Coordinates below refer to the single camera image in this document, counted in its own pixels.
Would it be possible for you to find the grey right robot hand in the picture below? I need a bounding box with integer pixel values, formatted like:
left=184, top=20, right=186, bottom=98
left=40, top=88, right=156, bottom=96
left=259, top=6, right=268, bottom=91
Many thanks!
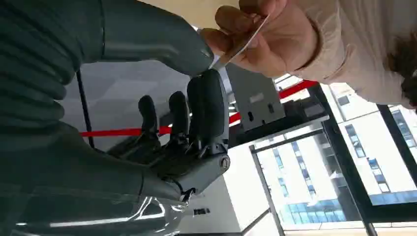
left=0, top=0, right=231, bottom=236

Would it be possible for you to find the person's left hand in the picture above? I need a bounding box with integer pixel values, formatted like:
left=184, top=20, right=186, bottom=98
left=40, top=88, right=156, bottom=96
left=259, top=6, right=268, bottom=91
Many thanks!
left=199, top=0, right=319, bottom=79

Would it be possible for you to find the red barrier belt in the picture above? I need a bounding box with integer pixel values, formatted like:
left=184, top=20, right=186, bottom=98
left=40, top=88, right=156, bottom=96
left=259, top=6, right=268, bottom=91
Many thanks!
left=80, top=80, right=318, bottom=138

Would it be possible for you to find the grey kiosk stand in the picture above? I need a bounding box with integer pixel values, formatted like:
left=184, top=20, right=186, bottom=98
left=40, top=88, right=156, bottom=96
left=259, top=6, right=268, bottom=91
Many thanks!
left=225, top=62, right=287, bottom=132

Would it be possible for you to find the dark low ledge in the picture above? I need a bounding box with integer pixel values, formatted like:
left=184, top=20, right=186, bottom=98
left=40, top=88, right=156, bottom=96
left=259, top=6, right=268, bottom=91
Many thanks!
left=228, top=97, right=329, bottom=147

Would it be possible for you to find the person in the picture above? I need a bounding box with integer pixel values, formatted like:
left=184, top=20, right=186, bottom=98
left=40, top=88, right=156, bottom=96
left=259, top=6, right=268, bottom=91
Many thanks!
left=286, top=0, right=417, bottom=110

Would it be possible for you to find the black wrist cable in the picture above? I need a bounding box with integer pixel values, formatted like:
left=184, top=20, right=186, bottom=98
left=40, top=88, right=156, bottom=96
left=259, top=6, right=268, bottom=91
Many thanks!
left=76, top=69, right=96, bottom=150

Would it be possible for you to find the black window frame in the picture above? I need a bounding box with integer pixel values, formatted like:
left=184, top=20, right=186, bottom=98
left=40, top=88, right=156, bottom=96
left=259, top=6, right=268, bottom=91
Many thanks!
left=249, top=83, right=417, bottom=236

